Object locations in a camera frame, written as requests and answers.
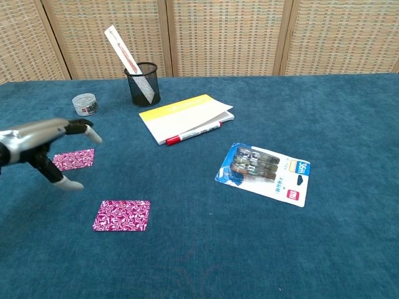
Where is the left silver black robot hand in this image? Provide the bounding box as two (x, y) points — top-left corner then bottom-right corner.
(0, 117), (103, 191)

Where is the pink white patterned tile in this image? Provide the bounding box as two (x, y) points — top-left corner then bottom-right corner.
(92, 199), (151, 232)
(52, 148), (95, 172)

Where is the clear round clip box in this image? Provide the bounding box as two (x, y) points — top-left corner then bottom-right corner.
(72, 92), (100, 117)

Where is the black mesh pen holder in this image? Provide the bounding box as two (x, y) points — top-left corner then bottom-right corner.
(123, 62), (161, 108)

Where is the white ruler with red print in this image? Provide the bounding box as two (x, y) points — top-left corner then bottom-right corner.
(103, 24), (156, 103)

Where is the red capped white marker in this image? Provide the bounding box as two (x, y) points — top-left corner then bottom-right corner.
(165, 121), (223, 146)

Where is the yellow and white notebook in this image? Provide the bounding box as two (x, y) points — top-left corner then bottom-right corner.
(138, 93), (235, 146)

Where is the blue table cloth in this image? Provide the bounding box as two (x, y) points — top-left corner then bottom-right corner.
(0, 73), (399, 299)

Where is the woven rattan folding screen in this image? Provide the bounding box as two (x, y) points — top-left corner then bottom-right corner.
(0, 0), (399, 85)

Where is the blue white tape blister pack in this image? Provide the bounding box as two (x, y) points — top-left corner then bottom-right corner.
(214, 142), (312, 208)

